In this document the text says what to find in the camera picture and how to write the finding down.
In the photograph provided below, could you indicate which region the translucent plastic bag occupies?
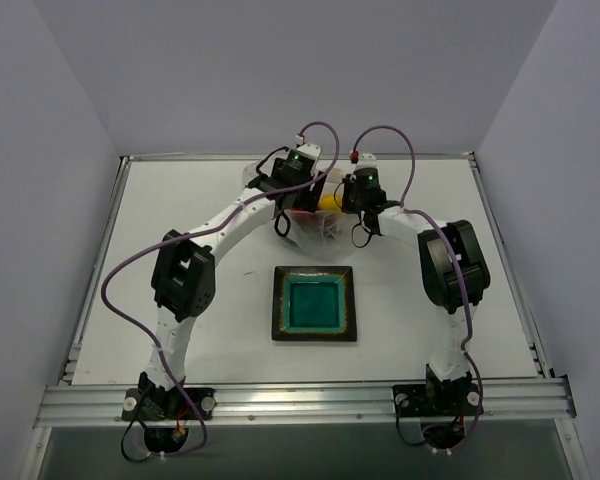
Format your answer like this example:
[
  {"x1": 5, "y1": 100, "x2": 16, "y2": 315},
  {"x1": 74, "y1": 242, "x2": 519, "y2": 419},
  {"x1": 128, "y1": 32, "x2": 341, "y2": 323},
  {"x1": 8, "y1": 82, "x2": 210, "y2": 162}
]
[{"x1": 242, "y1": 160, "x2": 361, "y2": 261}]

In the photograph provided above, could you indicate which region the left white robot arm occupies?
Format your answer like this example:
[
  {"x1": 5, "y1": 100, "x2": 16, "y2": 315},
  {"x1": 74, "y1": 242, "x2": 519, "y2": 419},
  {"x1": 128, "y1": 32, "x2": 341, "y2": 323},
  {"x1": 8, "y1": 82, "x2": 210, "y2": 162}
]
[{"x1": 141, "y1": 143, "x2": 326, "y2": 419}]

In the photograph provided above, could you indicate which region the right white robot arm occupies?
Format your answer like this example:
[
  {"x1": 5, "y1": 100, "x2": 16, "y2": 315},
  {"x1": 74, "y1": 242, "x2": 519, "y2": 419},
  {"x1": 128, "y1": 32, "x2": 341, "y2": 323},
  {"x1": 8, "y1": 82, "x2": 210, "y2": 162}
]
[{"x1": 341, "y1": 167, "x2": 491, "y2": 413}]

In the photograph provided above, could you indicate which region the yellow fake lemon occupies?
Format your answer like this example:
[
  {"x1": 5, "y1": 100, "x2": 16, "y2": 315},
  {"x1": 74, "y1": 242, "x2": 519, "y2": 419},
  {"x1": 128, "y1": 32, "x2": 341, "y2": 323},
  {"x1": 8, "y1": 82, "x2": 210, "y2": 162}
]
[{"x1": 317, "y1": 193, "x2": 342, "y2": 212}]

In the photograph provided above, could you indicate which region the dark purple fake fruit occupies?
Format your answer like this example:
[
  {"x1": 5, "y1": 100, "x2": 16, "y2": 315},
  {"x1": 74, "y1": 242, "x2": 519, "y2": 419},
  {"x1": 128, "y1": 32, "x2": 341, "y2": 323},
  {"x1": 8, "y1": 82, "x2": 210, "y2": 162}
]
[{"x1": 315, "y1": 215, "x2": 342, "y2": 238}]

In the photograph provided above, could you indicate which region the red fake apple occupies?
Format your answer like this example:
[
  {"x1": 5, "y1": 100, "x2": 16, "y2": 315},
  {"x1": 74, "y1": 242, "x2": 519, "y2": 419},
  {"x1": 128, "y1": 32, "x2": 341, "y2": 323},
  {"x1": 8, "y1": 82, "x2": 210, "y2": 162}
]
[{"x1": 290, "y1": 209, "x2": 320, "y2": 227}]

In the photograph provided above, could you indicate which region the teal square ceramic plate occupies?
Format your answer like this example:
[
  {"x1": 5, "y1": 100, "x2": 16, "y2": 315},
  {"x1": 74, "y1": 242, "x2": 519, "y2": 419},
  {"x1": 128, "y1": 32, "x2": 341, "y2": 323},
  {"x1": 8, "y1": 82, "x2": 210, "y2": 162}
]
[{"x1": 271, "y1": 266, "x2": 358, "y2": 342}]

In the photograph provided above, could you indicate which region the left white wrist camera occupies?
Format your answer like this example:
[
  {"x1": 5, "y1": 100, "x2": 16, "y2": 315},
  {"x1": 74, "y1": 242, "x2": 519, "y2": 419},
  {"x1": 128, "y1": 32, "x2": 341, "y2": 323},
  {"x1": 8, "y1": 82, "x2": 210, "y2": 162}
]
[{"x1": 292, "y1": 142, "x2": 322, "y2": 161}]

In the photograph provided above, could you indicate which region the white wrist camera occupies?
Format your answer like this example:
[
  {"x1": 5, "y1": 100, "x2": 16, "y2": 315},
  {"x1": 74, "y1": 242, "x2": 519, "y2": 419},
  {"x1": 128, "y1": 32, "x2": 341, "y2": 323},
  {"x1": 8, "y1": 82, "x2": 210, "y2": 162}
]
[
  {"x1": 292, "y1": 142, "x2": 322, "y2": 161},
  {"x1": 349, "y1": 150, "x2": 377, "y2": 171}
]

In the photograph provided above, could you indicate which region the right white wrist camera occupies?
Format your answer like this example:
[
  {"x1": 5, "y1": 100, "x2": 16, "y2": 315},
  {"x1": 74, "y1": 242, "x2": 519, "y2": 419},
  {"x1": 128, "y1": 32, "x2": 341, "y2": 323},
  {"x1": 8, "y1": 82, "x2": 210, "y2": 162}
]
[{"x1": 349, "y1": 150, "x2": 377, "y2": 171}]

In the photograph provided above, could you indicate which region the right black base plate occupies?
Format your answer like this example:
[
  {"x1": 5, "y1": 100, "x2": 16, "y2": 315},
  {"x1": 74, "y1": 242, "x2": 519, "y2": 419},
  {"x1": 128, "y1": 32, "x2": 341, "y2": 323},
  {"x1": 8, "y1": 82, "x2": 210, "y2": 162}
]
[{"x1": 392, "y1": 383, "x2": 484, "y2": 418}]

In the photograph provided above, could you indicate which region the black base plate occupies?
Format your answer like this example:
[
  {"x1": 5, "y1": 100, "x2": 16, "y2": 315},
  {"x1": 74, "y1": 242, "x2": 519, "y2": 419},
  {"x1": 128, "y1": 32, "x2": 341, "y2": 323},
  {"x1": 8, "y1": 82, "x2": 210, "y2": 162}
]
[
  {"x1": 392, "y1": 383, "x2": 484, "y2": 418},
  {"x1": 120, "y1": 387, "x2": 216, "y2": 422}
]

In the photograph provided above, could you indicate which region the aluminium mounting rail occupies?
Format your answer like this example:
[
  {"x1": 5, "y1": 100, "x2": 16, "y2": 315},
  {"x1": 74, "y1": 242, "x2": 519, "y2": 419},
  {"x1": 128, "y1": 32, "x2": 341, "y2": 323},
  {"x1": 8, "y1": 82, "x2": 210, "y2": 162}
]
[{"x1": 34, "y1": 378, "x2": 576, "y2": 428}]

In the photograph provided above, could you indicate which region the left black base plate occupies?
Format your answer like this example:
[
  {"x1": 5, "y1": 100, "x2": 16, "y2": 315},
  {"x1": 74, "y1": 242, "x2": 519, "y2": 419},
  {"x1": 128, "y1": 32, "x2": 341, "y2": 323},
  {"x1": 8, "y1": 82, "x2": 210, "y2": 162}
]
[{"x1": 120, "y1": 387, "x2": 216, "y2": 422}]

